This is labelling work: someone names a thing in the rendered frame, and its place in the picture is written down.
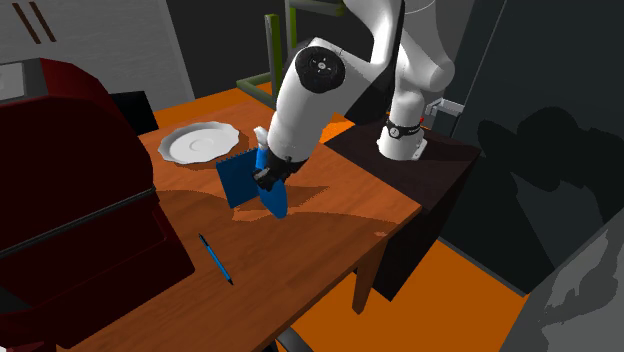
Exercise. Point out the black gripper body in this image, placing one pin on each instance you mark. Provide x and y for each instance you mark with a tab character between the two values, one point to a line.
279	168

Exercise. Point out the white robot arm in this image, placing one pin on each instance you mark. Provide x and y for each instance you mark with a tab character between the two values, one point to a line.
312	105

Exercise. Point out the blue notebook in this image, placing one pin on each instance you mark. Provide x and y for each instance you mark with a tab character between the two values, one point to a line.
236	181

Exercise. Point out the white scalloped plate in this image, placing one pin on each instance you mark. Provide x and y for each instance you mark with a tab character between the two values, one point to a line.
197	143

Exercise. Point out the wooden table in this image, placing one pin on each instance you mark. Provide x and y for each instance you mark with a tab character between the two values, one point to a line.
302	253

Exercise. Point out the blue pen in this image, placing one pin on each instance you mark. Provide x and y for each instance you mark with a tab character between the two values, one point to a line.
217	261

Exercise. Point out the dark robot stand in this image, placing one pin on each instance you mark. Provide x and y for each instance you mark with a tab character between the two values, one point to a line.
429	170

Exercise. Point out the black box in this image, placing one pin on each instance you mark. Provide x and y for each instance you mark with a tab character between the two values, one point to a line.
134	112

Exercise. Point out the dark red appliance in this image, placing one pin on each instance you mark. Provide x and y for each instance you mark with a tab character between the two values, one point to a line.
73	195

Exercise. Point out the green frame chair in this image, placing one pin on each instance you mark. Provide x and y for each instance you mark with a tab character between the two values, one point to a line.
274	53

